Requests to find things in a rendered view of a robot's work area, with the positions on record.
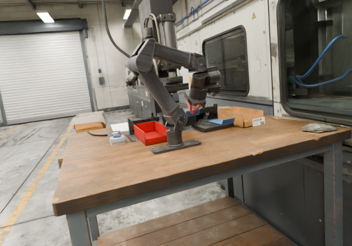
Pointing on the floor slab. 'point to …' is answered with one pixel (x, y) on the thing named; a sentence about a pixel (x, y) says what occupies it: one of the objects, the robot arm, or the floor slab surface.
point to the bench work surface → (160, 165)
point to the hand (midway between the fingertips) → (192, 112)
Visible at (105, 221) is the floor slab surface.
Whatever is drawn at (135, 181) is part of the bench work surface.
